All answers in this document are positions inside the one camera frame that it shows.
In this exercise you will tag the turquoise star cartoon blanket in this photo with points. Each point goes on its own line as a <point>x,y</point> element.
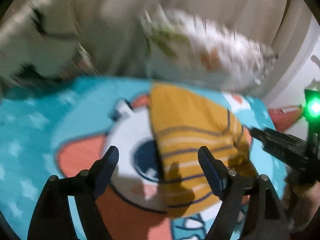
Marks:
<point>64,129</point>

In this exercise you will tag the cream floral print pillow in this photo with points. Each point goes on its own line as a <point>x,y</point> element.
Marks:
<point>42,42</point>

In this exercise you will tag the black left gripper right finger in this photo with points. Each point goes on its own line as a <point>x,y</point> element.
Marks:
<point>265,217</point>

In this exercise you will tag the orange striped child sweater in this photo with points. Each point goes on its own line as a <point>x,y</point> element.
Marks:
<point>182,122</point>

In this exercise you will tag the white leaf print pillow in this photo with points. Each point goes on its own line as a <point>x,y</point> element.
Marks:
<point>189,49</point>

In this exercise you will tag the red cloth item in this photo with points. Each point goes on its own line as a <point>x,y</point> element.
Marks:
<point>284,117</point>

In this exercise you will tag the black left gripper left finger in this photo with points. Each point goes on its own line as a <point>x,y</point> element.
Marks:
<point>52,218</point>

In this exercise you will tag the person's right hand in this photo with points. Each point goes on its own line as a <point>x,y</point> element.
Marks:
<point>302,202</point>

